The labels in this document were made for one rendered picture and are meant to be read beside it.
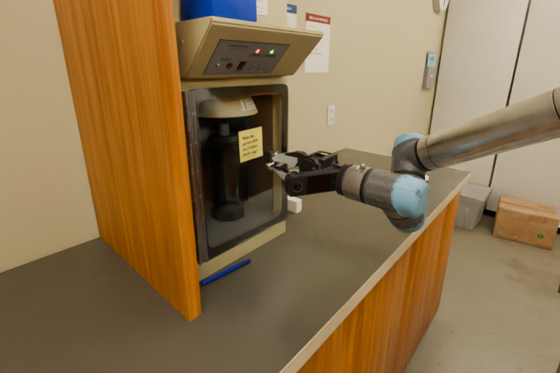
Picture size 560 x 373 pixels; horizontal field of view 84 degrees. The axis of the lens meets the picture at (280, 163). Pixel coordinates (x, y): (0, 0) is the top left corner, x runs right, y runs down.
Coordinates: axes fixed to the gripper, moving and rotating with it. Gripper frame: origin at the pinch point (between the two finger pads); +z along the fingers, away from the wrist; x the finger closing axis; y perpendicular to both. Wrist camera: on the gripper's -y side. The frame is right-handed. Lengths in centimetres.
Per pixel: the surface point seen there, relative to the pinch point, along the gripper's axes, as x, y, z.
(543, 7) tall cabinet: 59, 292, -25
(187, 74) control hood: 22.8, -20.2, 2.6
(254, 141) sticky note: 5.7, -2.5, 4.1
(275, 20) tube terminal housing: 34.0, 7.6, 5.4
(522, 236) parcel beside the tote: -123, 249, -49
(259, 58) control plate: 25.2, -4.7, -1.0
